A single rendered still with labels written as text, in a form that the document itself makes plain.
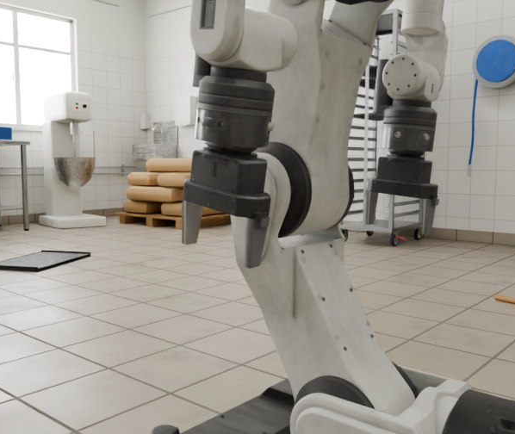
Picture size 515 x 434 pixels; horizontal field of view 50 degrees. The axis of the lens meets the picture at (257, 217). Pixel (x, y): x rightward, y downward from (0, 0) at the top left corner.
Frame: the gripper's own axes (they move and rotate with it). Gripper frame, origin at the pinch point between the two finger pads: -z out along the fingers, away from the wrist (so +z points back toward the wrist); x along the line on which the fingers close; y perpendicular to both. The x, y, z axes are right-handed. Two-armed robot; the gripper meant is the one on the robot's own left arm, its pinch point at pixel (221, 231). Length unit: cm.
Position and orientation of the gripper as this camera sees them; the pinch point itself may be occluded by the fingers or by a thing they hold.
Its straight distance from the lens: 68.5
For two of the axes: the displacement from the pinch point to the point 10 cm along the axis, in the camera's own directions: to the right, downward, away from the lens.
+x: -7.6, -2.3, 6.0
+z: 1.2, -9.7, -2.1
